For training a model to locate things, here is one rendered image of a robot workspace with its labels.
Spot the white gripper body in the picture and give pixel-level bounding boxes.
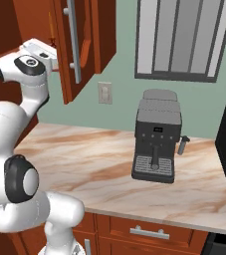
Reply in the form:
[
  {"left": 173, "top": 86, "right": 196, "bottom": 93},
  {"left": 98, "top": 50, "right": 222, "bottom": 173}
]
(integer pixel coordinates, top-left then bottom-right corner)
[{"left": 19, "top": 37, "right": 58, "bottom": 57}]

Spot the black dishwasher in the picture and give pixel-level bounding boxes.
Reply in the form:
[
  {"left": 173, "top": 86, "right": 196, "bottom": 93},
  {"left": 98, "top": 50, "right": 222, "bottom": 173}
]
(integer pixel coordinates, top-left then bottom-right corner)
[{"left": 201, "top": 231, "right": 226, "bottom": 255}]

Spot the beige wall switch plate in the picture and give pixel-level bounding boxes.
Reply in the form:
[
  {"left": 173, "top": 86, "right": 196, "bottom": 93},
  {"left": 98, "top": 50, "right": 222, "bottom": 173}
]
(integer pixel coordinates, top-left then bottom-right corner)
[{"left": 97, "top": 81, "right": 113, "bottom": 106}]

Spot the grey-framed window with blinds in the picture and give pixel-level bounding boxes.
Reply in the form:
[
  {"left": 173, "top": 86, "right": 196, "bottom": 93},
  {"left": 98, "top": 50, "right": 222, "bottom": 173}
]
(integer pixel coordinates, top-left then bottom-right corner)
[{"left": 133, "top": 0, "right": 226, "bottom": 84}]

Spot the red-brown base cabinet door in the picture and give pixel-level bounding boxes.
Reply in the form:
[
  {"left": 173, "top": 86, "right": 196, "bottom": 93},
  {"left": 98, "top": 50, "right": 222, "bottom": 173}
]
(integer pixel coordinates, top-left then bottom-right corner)
[
  {"left": 98, "top": 236, "right": 200, "bottom": 255},
  {"left": 16, "top": 228, "right": 99, "bottom": 255}
]

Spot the silver drawer handle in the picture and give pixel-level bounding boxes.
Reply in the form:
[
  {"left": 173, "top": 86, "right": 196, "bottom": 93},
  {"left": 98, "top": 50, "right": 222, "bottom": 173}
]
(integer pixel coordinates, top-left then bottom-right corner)
[{"left": 129, "top": 225, "right": 171, "bottom": 241}]

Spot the red-brown wall cabinet door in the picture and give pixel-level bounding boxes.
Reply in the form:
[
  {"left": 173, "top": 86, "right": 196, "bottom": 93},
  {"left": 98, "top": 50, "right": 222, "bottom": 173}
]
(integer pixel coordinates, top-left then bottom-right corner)
[{"left": 52, "top": 0, "right": 103, "bottom": 106}]

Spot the narrow red-brown drawer front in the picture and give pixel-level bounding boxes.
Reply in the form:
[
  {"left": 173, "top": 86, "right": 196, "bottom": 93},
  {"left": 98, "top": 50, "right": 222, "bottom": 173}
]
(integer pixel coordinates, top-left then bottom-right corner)
[{"left": 73, "top": 212, "right": 97, "bottom": 234}]

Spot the silver wall cabinet door handle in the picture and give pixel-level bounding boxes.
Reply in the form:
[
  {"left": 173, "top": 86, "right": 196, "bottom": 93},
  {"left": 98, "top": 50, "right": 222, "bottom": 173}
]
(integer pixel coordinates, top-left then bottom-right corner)
[{"left": 63, "top": 0, "right": 83, "bottom": 85}]

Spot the dark grey coffee machine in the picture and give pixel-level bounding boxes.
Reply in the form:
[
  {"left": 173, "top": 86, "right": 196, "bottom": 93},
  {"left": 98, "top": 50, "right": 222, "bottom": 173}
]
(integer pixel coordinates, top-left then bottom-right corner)
[{"left": 130, "top": 88, "right": 191, "bottom": 184}]

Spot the red-brown wooden drawer front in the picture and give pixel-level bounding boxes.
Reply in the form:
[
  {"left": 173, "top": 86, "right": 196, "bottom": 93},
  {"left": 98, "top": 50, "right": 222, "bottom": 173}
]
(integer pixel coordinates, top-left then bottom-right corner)
[{"left": 96, "top": 213, "right": 209, "bottom": 249}]

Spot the red-brown wooden wall cabinet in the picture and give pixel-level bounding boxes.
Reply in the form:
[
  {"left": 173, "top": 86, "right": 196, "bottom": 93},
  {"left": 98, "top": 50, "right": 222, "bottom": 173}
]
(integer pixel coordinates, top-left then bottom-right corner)
[{"left": 0, "top": 0, "right": 117, "bottom": 76}]

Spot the silver base cabinet door handle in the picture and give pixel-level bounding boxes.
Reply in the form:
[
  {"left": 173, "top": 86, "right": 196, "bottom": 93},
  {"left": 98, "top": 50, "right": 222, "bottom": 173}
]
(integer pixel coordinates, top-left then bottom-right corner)
[{"left": 84, "top": 238, "right": 93, "bottom": 255}]

